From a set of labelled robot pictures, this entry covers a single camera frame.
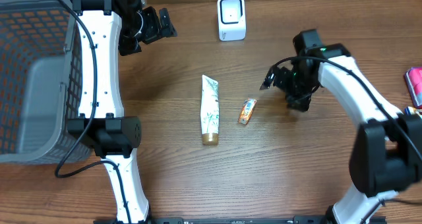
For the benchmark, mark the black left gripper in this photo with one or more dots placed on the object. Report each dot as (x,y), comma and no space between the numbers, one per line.
(155,26)

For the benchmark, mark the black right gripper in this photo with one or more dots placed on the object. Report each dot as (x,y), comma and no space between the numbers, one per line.
(302,99)

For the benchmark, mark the small orange white box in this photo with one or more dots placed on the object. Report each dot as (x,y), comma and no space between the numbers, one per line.
(247,111)

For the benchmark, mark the white gold-capped tube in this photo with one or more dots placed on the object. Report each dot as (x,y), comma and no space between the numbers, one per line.
(210,111)

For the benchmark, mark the beige snack packet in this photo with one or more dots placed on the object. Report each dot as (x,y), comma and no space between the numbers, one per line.
(413,111)

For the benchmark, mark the pink purple pad pack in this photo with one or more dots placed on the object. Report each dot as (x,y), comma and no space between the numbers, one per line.
(413,80)

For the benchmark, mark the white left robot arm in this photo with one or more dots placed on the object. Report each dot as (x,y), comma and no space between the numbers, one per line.
(109,29)

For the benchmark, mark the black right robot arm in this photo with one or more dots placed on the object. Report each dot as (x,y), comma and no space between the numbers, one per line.
(238,152)

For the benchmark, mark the white barcode scanner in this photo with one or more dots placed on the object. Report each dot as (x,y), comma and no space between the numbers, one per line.
(231,20)

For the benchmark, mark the grey plastic shopping basket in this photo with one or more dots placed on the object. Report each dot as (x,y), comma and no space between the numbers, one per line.
(41,80)

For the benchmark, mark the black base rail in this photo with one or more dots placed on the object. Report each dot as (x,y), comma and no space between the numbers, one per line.
(300,219)

